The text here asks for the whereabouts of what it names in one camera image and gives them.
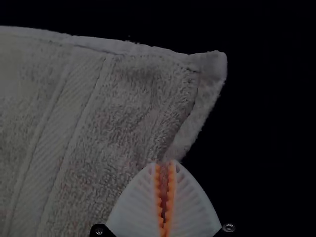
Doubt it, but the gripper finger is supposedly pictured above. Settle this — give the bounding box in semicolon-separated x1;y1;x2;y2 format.
161;159;237;237
89;162;165;237

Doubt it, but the pale towel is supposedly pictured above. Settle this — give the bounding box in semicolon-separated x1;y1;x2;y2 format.
0;25;228;237

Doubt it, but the black mat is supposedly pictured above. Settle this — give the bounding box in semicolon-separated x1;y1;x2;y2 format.
0;0;316;237

